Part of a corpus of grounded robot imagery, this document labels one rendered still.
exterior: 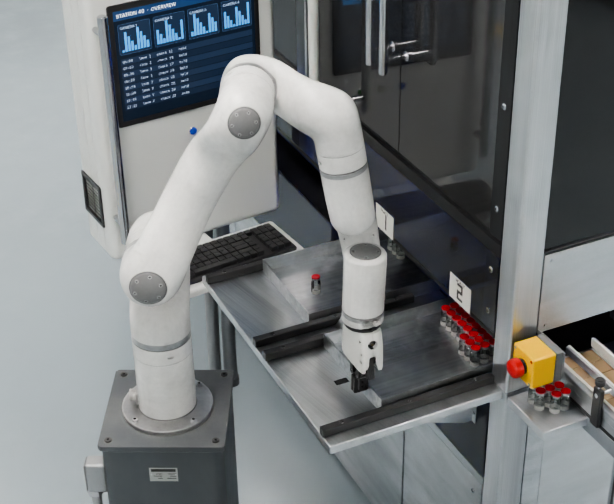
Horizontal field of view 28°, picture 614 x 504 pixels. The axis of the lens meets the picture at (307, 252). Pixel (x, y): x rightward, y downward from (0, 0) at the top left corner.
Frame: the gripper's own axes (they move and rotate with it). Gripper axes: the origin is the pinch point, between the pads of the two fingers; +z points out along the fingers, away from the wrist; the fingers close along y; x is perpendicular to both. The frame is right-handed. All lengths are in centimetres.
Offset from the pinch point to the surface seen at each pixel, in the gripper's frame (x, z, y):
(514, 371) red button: -24.0, -8.8, -19.5
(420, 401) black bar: -9.8, 2.1, -8.5
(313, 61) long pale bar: -20, -42, 65
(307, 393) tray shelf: 8.9, 4.5, 6.0
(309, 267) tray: -12, 4, 50
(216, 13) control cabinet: -5, -47, 90
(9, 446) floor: 53, 95, 124
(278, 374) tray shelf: 11.7, 4.7, 14.7
